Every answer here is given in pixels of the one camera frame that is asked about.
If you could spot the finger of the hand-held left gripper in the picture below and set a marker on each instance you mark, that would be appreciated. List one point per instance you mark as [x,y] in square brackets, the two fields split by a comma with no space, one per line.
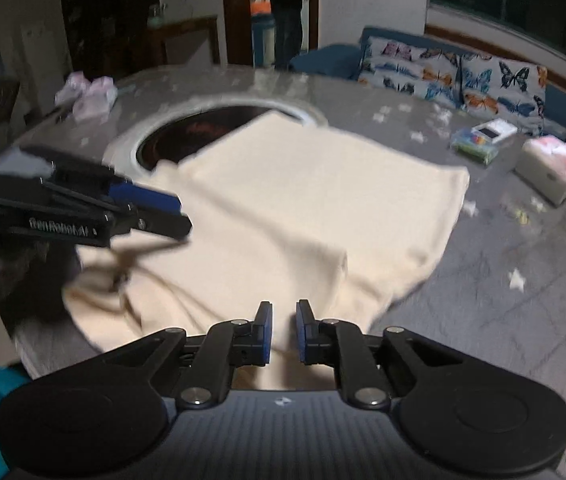
[148,197]
[163,224]

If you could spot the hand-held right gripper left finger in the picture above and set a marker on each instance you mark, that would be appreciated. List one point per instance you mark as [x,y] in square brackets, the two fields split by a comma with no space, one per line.
[263,332]

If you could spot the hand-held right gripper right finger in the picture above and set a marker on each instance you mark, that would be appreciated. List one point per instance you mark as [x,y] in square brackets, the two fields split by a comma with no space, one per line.
[305,332]

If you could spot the cream garment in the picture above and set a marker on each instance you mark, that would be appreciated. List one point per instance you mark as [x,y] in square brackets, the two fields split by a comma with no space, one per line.
[288,200]

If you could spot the black round induction cooktop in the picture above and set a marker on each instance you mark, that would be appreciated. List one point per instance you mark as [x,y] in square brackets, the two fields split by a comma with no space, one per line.
[188,135]

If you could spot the wooden side table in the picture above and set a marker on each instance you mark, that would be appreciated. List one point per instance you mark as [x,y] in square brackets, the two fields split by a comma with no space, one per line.
[188,35]

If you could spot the grey star-print tablecloth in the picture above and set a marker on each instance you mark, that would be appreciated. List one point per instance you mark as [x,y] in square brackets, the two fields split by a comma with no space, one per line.
[488,285]

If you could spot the dark wooden cabinet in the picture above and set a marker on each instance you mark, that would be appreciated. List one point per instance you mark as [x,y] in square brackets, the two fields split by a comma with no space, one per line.
[108,10]

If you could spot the blue waste bin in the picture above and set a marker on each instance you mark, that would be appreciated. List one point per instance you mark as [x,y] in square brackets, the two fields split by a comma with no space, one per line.
[263,40]

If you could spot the blue sofa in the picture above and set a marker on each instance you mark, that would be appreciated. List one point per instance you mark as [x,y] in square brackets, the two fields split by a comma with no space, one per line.
[328,57]

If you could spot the small clear box colourful contents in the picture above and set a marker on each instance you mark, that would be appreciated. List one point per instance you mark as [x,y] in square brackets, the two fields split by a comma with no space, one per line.
[475,147]

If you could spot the butterfly print pillow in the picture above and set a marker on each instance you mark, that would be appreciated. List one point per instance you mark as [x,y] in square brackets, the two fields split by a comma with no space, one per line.
[505,92]
[408,72]

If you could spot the white tissue box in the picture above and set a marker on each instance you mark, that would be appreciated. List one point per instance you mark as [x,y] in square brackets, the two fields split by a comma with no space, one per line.
[548,170]

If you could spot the brown wooden door frame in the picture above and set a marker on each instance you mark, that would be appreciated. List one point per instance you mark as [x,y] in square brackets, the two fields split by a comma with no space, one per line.
[235,10]

